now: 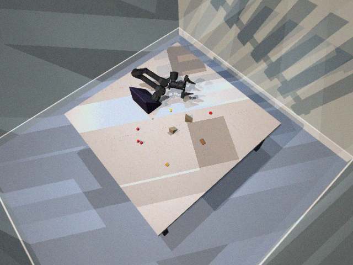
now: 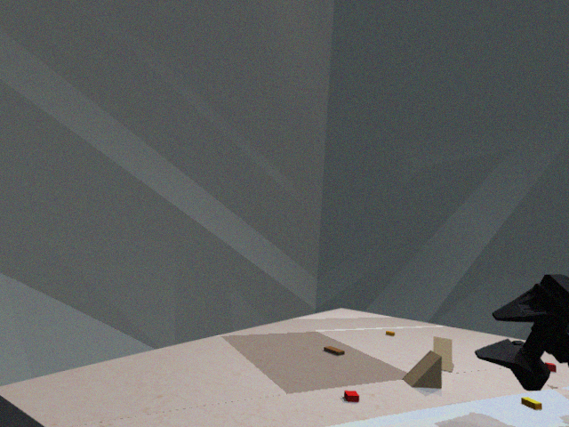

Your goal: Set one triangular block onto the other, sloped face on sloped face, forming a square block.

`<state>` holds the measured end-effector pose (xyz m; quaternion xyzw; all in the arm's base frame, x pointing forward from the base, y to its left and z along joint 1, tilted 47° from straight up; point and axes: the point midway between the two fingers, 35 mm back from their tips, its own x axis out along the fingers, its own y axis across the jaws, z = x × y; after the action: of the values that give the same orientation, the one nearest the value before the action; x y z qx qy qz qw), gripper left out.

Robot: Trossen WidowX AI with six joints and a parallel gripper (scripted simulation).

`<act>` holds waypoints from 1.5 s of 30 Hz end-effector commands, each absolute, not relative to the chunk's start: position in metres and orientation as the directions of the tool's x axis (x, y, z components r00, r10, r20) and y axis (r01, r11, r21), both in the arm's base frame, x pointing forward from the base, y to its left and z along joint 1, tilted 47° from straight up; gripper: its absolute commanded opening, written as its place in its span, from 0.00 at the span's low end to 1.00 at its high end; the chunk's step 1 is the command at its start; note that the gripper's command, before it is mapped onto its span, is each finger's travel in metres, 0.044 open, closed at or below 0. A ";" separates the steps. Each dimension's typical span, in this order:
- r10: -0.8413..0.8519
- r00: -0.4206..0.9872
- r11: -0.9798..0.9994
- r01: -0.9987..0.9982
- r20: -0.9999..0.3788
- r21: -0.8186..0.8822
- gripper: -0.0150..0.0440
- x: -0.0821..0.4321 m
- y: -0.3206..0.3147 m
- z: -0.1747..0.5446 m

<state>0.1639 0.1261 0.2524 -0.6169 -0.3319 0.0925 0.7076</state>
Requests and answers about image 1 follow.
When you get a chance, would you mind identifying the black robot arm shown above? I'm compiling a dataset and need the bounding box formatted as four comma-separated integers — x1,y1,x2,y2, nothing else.
131,68,178,103

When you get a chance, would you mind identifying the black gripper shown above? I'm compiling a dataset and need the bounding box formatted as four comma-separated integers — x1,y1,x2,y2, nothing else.
175,75,196,99

